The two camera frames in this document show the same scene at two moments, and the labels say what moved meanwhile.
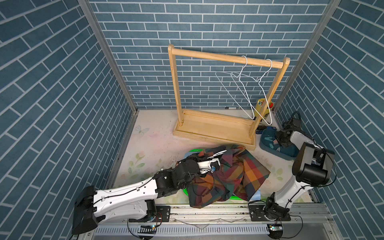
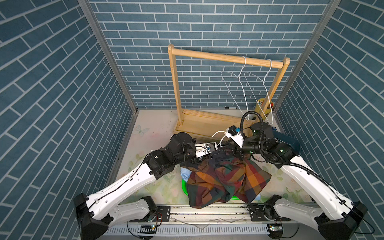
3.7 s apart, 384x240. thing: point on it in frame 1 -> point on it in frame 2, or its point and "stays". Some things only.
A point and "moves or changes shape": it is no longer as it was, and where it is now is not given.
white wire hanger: (242, 86) moves or changes shape
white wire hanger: (221, 152) -> (218, 131)
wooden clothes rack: (217, 129) stays
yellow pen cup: (260, 105) stays
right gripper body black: (278, 135) -> (248, 147)
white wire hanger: (270, 123) -> (258, 88)
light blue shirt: (257, 195) moves or changes shape
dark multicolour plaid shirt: (239, 174) stays
